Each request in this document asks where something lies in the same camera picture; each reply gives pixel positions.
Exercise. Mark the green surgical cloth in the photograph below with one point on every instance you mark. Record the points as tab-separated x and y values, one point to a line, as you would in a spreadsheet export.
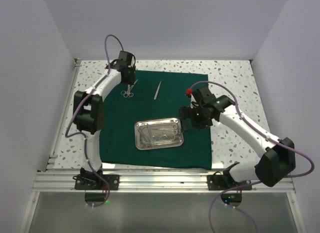
117	138

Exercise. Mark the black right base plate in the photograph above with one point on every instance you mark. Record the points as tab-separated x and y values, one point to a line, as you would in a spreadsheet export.
220	182

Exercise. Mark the steel scissors in tray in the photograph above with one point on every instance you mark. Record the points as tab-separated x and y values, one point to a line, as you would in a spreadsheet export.
172	130

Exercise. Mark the steel forceps with ring handles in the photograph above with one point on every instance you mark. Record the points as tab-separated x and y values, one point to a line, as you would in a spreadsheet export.
128	93

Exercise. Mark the stainless steel instrument tray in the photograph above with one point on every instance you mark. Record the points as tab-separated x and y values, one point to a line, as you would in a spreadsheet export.
162	139

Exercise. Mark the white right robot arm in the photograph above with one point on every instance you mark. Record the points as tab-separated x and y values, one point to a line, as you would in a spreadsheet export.
276	156

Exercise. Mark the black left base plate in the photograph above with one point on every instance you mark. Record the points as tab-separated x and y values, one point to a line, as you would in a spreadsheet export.
97	184

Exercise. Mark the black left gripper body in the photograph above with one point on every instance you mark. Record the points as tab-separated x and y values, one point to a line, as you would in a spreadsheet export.
130	80

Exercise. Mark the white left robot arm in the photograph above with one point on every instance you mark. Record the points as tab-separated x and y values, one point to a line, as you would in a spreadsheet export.
88	106

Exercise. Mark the steel tweezers in tray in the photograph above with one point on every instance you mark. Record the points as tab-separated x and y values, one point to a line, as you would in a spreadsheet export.
147	134

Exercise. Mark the steel tweezers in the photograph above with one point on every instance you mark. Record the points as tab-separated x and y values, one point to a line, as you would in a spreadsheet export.
147	134
157	90

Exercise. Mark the aluminium front rail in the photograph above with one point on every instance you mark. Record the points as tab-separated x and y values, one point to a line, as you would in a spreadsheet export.
152	180

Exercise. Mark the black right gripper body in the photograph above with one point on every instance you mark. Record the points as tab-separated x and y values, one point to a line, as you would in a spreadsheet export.
198	118

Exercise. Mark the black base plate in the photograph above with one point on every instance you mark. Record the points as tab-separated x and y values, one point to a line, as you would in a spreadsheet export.
97	184
220	182

